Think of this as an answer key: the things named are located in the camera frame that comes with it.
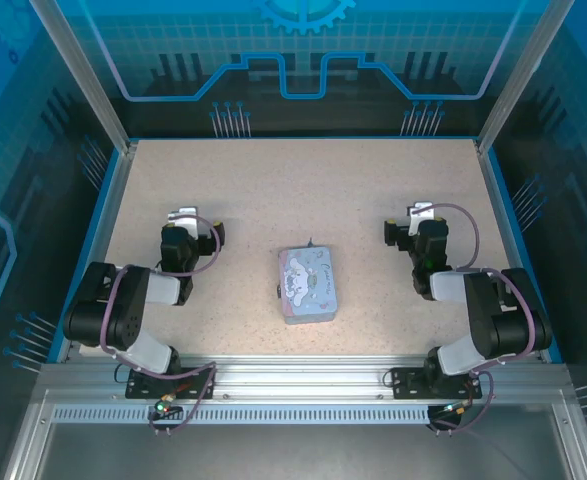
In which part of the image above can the slotted grey cable duct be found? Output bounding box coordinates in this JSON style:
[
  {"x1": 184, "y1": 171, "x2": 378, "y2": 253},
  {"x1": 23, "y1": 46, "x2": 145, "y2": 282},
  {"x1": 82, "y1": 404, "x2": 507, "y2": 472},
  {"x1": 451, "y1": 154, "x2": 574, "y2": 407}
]
[{"x1": 50, "y1": 405, "x2": 467, "y2": 426}]

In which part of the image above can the grey metal bottom panel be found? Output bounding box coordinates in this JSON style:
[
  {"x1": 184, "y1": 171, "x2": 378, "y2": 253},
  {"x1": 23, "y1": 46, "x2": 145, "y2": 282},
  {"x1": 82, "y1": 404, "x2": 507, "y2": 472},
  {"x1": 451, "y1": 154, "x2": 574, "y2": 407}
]
[{"x1": 35, "y1": 422, "x2": 574, "y2": 480}]

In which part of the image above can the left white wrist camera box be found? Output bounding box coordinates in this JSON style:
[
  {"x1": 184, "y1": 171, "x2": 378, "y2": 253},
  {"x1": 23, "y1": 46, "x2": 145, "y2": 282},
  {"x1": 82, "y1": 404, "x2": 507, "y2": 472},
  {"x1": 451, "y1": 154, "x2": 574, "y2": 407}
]
[{"x1": 167, "y1": 205, "x2": 200, "y2": 236}]

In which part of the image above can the aluminium front rail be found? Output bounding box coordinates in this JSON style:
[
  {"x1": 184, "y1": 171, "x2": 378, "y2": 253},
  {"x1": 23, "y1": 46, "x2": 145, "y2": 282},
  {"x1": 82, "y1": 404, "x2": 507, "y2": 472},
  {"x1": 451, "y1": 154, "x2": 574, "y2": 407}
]
[{"x1": 37, "y1": 355, "x2": 572, "y2": 407}]

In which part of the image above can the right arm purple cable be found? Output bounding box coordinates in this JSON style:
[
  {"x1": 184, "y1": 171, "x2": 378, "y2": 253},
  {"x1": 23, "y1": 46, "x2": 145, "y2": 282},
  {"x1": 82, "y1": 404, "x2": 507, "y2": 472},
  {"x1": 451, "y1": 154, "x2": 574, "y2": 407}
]
[{"x1": 430, "y1": 201, "x2": 539, "y2": 436}]

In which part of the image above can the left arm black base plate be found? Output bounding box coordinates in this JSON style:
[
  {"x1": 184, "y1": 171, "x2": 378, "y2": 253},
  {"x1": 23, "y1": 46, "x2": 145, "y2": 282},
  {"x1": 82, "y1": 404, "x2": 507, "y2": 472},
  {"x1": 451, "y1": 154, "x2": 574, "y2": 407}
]
[{"x1": 125, "y1": 367, "x2": 218, "y2": 401}]

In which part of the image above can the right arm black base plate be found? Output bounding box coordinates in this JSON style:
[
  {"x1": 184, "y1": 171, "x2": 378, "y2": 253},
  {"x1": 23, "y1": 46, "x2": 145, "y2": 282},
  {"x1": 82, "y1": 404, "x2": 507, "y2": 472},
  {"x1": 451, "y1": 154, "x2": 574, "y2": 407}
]
[{"x1": 390, "y1": 367, "x2": 484, "y2": 401}]

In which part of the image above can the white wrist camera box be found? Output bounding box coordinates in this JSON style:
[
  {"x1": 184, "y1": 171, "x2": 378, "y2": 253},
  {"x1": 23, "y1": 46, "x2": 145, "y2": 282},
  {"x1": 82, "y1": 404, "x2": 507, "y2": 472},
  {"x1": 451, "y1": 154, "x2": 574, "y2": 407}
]
[
  {"x1": 406, "y1": 200, "x2": 437, "y2": 236},
  {"x1": 167, "y1": 205, "x2": 200, "y2": 236}
]

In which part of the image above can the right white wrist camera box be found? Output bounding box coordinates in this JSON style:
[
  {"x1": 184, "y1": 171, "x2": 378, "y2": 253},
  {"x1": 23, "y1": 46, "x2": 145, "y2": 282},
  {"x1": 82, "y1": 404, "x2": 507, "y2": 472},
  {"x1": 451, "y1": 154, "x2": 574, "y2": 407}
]
[{"x1": 406, "y1": 200, "x2": 437, "y2": 236}]

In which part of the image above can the aluminium frame post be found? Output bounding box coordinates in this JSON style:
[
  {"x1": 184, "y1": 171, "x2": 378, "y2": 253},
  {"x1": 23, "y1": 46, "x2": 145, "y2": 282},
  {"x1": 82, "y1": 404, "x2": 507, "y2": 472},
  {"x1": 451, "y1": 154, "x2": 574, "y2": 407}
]
[
  {"x1": 27, "y1": 0, "x2": 139, "y2": 154},
  {"x1": 475, "y1": 0, "x2": 577, "y2": 154}
]

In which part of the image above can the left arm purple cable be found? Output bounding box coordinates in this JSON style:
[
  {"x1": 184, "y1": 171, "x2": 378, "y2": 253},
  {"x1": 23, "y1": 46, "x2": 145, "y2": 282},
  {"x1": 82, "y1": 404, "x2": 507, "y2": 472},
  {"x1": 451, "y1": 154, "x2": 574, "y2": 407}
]
[{"x1": 98, "y1": 214, "x2": 224, "y2": 436}]

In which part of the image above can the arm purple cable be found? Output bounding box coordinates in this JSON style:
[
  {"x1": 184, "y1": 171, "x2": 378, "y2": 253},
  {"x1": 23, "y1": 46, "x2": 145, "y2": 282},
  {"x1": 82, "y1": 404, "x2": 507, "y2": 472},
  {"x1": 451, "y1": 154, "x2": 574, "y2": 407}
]
[
  {"x1": 98, "y1": 214, "x2": 224, "y2": 436},
  {"x1": 430, "y1": 201, "x2": 539, "y2": 436}
]

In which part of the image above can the aluminium side rail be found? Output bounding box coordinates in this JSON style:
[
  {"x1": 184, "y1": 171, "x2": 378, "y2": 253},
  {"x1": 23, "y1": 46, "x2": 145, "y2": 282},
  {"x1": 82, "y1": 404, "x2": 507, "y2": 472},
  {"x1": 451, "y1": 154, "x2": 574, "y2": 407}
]
[
  {"x1": 55, "y1": 142, "x2": 139, "y2": 364},
  {"x1": 475, "y1": 144, "x2": 554, "y2": 364}
]

